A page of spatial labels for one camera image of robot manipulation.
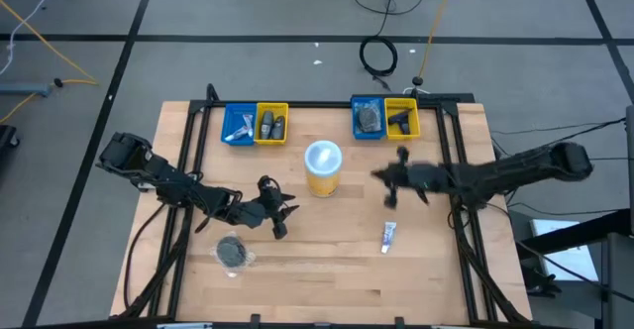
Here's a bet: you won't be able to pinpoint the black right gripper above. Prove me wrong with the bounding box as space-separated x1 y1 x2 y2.
370 145 453 209

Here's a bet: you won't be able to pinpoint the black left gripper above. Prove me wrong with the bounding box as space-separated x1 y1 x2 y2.
225 174 301 241

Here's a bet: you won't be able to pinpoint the blue toothpaste tube red print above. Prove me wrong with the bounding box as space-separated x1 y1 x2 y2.
379 220 398 255

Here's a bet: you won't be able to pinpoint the clear packet with dark sponge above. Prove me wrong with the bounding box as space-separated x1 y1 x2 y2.
209 230 257 278
355 100 385 135

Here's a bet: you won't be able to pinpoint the grey squeeze tube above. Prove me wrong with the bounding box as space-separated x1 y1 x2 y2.
261 110 275 141

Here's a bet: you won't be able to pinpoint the small white-capped toothpaste tube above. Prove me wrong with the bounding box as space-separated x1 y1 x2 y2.
224 124 250 143

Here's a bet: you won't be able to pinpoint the yellow disinfecting wipes canister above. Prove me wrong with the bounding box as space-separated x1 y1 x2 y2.
303 139 344 199

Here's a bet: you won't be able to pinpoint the yellow plastic basket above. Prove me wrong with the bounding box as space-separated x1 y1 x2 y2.
383 97 422 141
254 101 290 146

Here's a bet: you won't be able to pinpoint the blue plastic basket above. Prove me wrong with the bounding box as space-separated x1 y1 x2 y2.
350 95 388 141
220 102 259 147

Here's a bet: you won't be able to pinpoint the black stand beam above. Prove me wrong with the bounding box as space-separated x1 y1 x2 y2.
514 208 634 256

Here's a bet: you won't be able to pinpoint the white box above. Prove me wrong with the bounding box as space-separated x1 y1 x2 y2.
529 218 601 283

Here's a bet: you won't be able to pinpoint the grey cabinet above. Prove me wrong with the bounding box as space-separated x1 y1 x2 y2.
600 104 634 329

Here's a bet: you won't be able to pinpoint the grey metal floor bar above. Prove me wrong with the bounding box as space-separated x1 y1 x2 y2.
0 82 53 98

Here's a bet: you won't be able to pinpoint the black caster wheel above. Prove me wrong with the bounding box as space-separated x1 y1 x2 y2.
0 124 22 150

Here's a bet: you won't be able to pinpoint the black metal table frame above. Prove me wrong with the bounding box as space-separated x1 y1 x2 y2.
111 82 534 326

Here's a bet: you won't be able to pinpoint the black coiled floor cable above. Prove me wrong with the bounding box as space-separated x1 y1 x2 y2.
358 35 399 78

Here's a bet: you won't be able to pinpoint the yellow hanging cable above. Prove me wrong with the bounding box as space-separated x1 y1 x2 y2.
417 0 460 80

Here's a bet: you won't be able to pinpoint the black hanging cables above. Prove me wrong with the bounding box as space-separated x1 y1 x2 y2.
375 0 399 41

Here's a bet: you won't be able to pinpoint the yellow floor cable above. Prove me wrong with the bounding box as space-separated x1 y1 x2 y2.
0 0 100 125

